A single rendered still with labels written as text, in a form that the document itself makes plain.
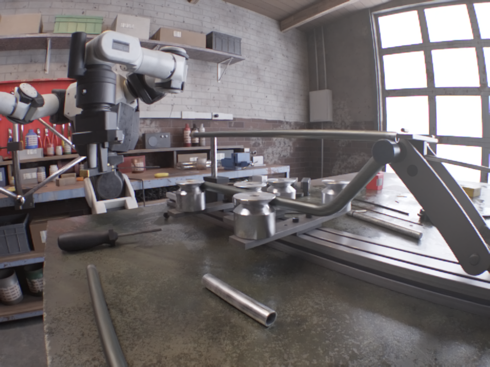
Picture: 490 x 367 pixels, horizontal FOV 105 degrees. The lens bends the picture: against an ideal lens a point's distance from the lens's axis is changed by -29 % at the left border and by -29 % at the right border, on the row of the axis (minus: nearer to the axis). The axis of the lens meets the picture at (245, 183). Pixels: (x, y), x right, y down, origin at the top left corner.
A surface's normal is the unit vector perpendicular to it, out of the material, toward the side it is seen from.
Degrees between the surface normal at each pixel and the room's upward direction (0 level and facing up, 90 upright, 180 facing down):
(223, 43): 90
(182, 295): 0
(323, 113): 90
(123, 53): 90
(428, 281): 90
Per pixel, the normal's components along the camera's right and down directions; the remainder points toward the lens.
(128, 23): 0.65, 0.11
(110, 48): 0.87, 0.06
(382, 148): -0.77, 0.11
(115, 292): -0.01, -0.99
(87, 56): -0.49, 0.14
